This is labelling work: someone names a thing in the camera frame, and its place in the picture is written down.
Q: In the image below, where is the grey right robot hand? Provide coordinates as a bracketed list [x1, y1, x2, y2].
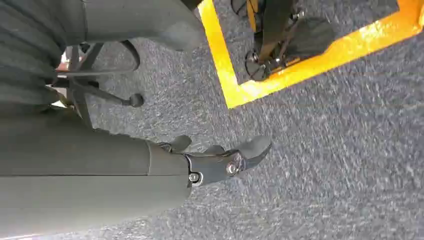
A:
[0, 0, 273, 238]

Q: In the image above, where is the black office chair base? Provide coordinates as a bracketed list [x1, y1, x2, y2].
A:
[52, 39, 145, 129]

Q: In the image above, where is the ribbed grey right arm sleeve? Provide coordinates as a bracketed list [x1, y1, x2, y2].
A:
[0, 0, 88, 115]

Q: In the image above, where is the yellow floor tape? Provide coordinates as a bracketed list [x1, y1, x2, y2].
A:
[197, 0, 424, 110]

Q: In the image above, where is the black robot leg and foot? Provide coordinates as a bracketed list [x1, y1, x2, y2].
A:
[230, 0, 336, 83]

